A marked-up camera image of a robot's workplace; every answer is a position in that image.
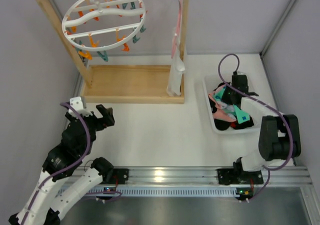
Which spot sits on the pink sock green patches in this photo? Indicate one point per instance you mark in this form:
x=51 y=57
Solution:
x=216 y=102

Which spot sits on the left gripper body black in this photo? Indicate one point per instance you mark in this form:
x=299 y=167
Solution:
x=99 y=121

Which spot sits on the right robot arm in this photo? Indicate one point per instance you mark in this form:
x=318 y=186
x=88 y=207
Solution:
x=279 y=134

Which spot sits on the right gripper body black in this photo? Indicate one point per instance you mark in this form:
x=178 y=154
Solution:
x=236 y=92

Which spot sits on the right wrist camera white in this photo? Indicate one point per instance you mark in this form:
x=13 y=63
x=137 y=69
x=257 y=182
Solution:
x=240 y=73

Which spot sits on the wooden rack base tray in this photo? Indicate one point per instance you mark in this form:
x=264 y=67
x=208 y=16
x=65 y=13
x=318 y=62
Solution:
x=131 y=84

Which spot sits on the white plastic basket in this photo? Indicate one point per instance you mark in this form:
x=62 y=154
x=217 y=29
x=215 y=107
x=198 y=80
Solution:
x=211 y=82

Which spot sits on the mint green sock blue hexagon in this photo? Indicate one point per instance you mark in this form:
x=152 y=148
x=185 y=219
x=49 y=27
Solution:
x=241 y=115

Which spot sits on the black sock white hexagon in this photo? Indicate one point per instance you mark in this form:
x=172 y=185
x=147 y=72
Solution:
x=240 y=126

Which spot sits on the round white clip hanger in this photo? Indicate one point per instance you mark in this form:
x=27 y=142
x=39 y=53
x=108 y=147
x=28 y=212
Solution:
x=102 y=25

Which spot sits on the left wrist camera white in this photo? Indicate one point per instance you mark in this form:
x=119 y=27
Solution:
x=79 y=105

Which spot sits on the white plastic bag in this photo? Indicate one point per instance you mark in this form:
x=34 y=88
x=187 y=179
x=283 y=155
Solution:
x=177 y=67

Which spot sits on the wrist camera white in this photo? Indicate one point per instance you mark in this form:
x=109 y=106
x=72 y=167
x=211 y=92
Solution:
x=240 y=73
x=79 y=105

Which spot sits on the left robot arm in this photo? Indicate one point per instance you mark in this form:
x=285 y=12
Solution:
x=45 y=206

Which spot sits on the white perforated cable duct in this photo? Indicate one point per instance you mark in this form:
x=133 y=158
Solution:
x=166 y=191

